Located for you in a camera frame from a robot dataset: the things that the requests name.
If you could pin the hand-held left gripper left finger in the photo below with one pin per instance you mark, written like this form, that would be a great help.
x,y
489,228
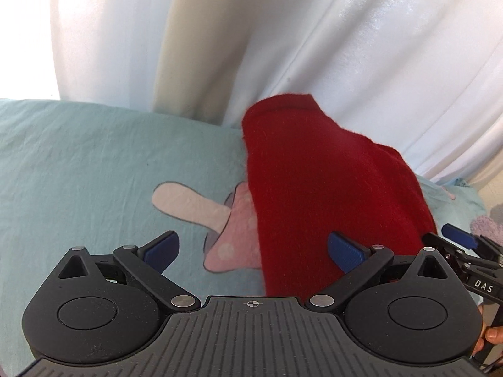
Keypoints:
x,y
161,253

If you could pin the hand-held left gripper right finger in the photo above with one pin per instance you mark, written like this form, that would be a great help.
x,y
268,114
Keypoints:
x,y
346,255

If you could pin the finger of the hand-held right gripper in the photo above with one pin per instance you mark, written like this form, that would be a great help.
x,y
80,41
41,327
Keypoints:
x,y
446,249
458,235

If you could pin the red knit sweater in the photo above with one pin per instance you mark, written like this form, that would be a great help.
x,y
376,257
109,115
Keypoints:
x,y
314,188

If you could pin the person's right hand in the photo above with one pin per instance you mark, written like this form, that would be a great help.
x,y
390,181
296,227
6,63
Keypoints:
x,y
494,335

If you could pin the teal printed bed sheet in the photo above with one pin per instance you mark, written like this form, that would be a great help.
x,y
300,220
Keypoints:
x,y
78,165

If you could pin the cream satin curtain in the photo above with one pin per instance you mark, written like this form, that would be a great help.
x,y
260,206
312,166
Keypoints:
x,y
353,39

